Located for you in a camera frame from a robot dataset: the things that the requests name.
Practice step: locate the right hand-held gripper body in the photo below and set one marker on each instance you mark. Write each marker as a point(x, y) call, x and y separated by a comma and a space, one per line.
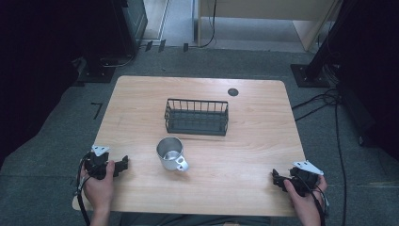
point(303, 180)

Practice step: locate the light wooden furniture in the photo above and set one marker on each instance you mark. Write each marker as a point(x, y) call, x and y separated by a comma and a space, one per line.
point(266, 8)

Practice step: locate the person's left hand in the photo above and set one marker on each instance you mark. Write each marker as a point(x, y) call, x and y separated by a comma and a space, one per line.
point(99, 191)

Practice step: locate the dark equipment cabinet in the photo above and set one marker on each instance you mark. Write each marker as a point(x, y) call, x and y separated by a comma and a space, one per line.
point(131, 25)

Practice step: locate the black stand with square base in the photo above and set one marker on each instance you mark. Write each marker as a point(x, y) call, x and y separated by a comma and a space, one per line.
point(313, 73)

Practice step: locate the black round table grommet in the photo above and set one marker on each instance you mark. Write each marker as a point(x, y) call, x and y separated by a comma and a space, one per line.
point(233, 92)

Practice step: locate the person's lap in dark clothing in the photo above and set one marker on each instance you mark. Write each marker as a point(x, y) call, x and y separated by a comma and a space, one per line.
point(194, 220)

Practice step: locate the black stand with flat base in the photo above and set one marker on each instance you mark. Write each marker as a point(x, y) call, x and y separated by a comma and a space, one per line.
point(95, 72)

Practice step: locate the short black floor tape strip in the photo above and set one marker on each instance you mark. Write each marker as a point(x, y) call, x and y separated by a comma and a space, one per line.
point(148, 45)
point(162, 45)
point(185, 47)

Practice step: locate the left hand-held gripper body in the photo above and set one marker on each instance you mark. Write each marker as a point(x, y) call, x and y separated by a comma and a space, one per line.
point(95, 164)

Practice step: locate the person's right hand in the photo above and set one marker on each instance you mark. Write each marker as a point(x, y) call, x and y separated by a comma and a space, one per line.
point(302, 204)

